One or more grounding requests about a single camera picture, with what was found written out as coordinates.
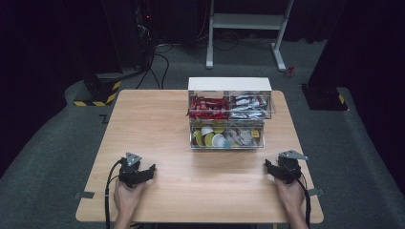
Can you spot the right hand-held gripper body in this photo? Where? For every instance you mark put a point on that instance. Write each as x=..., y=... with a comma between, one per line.
x=290, y=168

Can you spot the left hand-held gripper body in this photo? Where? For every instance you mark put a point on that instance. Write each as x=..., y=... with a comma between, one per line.
x=130, y=173

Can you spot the clear drawer with sachets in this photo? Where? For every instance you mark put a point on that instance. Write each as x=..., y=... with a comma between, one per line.
x=272, y=108

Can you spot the person's right hand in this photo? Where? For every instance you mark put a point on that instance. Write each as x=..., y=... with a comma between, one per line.
x=292, y=195

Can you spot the person's left hand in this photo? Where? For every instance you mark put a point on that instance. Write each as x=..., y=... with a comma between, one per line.
x=127, y=200

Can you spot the clear drawer with capsules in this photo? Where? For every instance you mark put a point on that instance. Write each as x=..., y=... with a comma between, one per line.
x=259, y=143

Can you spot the small yellow packet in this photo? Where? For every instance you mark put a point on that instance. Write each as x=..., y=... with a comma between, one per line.
x=255, y=133

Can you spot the grey crumpled packets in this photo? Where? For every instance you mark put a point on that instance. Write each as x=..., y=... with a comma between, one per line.
x=238, y=137

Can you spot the yellow-green capsule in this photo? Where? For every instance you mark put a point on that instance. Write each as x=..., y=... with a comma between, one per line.
x=219, y=127
x=199, y=138
x=209, y=139

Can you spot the white capsule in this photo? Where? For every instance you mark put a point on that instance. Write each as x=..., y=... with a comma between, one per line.
x=207, y=130
x=219, y=140

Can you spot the pile of silver sachets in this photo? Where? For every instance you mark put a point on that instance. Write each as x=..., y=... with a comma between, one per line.
x=248, y=106

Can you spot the black base with yellow mark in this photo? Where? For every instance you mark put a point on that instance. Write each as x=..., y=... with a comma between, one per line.
x=323, y=97

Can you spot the pile of red sachets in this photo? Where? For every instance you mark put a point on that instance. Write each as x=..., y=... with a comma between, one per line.
x=208, y=106

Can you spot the black base with hazard stripes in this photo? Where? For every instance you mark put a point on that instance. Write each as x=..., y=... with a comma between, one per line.
x=102, y=90

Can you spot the white-topped clear drawer cabinet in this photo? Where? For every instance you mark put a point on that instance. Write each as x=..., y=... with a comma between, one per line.
x=229, y=84

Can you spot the small red floor object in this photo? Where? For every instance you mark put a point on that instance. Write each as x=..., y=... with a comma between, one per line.
x=290, y=72

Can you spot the black equipment rack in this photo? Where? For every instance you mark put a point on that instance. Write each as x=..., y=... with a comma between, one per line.
x=143, y=31

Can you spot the white metal stand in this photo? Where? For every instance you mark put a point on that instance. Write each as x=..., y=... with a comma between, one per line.
x=246, y=21

